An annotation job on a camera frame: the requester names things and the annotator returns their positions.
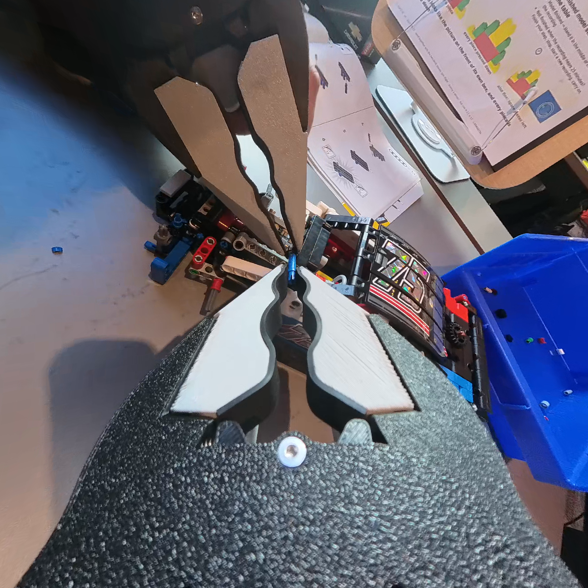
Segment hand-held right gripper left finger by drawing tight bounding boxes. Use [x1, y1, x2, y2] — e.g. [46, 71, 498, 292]
[169, 265, 288, 436]

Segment person's left hand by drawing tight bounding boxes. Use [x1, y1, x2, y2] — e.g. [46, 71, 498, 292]
[309, 62, 321, 127]

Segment blue plastic bin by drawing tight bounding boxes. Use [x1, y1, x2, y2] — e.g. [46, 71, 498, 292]
[440, 233, 588, 493]

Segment toy brick race car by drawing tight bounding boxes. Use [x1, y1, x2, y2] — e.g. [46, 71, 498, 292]
[144, 168, 493, 421]

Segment open instruction booklet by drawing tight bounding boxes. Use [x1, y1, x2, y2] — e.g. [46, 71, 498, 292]
[304, 41, 424, 227]

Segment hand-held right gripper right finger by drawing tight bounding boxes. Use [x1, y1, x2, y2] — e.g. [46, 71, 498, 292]
[295, 266, 415, 433]

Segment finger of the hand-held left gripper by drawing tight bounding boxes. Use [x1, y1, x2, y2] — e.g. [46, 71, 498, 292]
[154, 77, 286, 252]
[236, 34, 310, 252]

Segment black toy set box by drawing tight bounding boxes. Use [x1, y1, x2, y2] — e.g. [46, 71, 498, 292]
[317, 0, 383, 66]

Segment printed instruction sheet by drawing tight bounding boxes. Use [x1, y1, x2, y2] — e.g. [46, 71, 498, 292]
[387, 0, 588, 167]

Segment grey desk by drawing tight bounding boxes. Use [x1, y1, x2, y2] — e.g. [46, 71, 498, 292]
[365, 57, 514, 269]
[0, 51, 566, 588]

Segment loose small brick pieces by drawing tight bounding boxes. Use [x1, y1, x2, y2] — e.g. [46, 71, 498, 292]
[482, 286, 575, 422]

